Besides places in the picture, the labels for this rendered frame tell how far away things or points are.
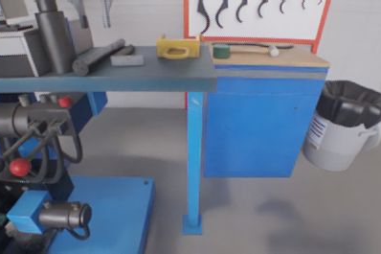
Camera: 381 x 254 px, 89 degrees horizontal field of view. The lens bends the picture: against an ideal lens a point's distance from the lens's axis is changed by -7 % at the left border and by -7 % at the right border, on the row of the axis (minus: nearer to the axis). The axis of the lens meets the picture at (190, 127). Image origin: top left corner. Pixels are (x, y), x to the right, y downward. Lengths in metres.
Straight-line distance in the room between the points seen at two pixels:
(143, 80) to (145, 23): 1.85
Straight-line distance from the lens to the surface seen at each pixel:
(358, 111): 1.79
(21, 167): 0.51
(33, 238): 1.52
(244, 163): 1.67
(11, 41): 0.76
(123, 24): 2.50
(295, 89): 1.43
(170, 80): 0.60
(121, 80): 0.63
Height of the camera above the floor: 1.26
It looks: 33 degrees down
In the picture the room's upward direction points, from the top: straight up
